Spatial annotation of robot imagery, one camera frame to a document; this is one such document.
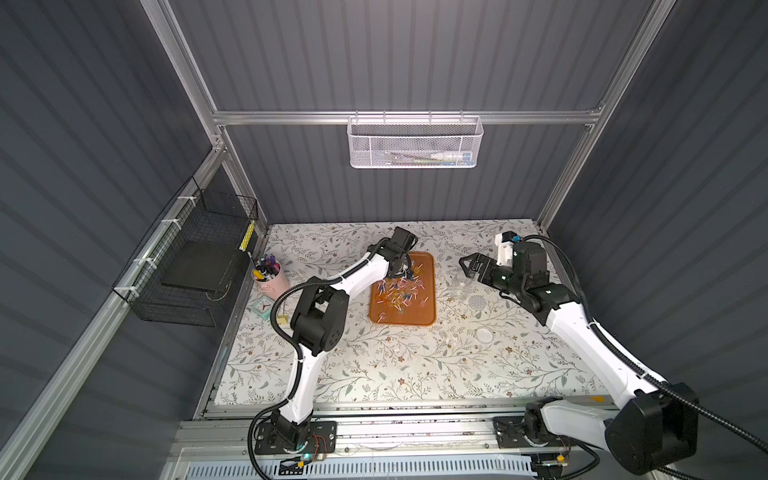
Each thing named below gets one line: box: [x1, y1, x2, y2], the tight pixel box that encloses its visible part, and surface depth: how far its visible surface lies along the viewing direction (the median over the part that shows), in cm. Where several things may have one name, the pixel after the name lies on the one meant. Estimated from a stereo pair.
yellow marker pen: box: [238, 220, 255, 252], surface depth 84 cm
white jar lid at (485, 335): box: [475, 327, 495, 345], surface depth 93 cm
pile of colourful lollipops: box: [375, 263, 429, 323], surface depth 101 cm
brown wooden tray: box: [369, 252, 436, 326], surface depth 101 cm
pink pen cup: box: [251, 254, 290, 299], surface depth 93 cm
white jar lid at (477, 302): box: [468, 294, 487, 312], surface depth 100 cm
